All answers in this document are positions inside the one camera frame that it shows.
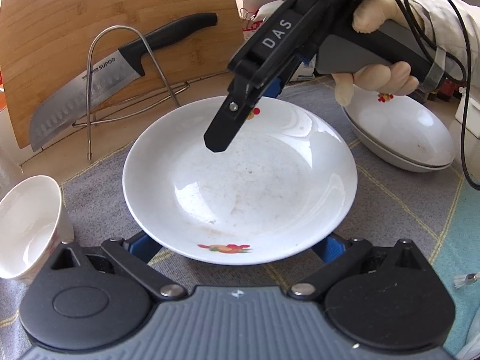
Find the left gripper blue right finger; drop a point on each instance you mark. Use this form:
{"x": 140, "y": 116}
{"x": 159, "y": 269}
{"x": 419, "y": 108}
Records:
{"x": 331, "y": 247}

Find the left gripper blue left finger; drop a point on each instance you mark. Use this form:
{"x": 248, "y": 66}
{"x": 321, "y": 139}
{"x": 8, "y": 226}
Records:
{"x": 142, "y": 246}

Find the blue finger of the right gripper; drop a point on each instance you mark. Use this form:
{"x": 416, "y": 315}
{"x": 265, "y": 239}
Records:
{"x": 227, "y": 122}

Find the white plate with fruit print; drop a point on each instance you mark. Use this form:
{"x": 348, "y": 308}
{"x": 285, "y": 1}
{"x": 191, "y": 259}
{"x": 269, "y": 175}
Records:
{"x": 286, "y": 182}

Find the small white floral bowl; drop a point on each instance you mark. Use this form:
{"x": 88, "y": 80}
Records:
{"x": 34, "y": 221}

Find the white plate with pepper stain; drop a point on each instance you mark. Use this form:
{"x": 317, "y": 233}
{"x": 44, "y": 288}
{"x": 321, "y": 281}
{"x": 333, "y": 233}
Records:
{"x": 400, "y": 131}

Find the white sleeved right forearm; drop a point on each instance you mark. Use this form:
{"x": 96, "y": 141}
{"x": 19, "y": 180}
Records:
{"x": 442, "y": 26}

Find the gloved right hand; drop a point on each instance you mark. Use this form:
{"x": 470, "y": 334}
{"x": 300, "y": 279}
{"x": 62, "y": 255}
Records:
{"x": 386, "y": 62}

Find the small white packet with clip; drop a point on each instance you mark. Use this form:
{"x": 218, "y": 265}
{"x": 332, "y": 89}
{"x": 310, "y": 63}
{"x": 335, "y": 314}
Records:
{"x": 251, "y": 21}

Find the teal happy text towel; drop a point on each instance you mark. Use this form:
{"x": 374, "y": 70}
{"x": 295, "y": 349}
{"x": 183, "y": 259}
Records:
{"x": 458, "y": 254}

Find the metal wire rack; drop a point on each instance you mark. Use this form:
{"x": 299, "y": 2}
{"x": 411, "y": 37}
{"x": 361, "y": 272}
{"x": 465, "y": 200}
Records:
{"x": 127, "y": 75}

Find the black handled kitchen knife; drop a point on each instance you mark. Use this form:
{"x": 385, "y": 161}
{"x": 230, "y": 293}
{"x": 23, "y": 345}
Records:
{"x": 68, "y": 104}

